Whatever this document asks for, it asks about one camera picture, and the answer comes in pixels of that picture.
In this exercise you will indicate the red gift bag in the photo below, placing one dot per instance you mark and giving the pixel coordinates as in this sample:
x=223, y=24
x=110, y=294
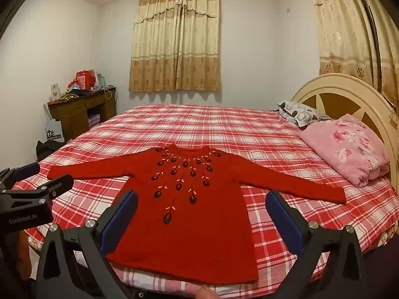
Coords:
x=85, y=79

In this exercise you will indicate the bed with red plaid sheet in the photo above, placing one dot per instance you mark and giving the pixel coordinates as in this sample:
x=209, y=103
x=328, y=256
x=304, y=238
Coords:
x=202, y=124

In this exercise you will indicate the pink storage box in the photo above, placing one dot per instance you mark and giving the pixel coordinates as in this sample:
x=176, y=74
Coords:
x=94, y=120

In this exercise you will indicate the white paper bag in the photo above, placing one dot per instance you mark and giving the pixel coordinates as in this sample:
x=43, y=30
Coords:
x=54, y=132

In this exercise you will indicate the red embroidered knit sweater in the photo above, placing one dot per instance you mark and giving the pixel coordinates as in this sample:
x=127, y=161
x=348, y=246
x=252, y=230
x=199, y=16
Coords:
x=187, y=239

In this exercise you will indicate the grey white patterned pillow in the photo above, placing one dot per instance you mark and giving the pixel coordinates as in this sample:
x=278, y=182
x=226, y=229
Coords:
x=299, y=112

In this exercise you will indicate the white card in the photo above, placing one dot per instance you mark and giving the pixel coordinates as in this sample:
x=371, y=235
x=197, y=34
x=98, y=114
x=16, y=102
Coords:
x=55, y=92

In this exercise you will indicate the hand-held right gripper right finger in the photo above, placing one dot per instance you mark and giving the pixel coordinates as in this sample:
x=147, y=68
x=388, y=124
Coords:
x=286, y=221

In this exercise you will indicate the bunch of bananas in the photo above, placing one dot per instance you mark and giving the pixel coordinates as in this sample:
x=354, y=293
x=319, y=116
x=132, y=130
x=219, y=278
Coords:
x=67, y=96

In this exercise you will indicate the brown wooden desk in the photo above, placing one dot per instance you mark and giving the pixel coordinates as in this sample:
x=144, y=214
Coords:
x=71, y=112

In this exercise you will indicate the black bag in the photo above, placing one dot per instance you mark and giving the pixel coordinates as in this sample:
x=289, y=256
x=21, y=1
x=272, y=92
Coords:
x=46, y=149

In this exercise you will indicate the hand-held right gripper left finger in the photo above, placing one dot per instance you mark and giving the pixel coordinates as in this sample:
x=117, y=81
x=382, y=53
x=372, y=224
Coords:
x=119, y=221

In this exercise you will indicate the person's right hand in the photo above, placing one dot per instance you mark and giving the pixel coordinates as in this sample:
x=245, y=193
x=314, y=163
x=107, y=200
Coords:
x=205, y=294

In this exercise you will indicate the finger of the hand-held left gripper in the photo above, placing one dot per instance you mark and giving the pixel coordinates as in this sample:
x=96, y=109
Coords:
x=28, y=169
x=53, y=187

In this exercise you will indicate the beige window curtain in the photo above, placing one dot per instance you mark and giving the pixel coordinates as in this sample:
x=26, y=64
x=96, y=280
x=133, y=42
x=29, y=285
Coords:
x=174, y=43

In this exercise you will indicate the beige floral side curtain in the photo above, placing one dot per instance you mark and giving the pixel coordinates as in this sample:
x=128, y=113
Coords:
x=339, y=31

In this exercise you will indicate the pink floral pillow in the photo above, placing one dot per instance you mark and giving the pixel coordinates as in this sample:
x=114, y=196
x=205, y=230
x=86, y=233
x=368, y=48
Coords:
x=346, y=149

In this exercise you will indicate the cream wooden headboard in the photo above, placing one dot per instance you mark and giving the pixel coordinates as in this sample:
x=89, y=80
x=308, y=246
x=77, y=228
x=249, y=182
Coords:
x=349, y=84

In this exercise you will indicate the pale teal box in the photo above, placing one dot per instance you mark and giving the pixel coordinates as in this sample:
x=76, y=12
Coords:
x=100, y=80

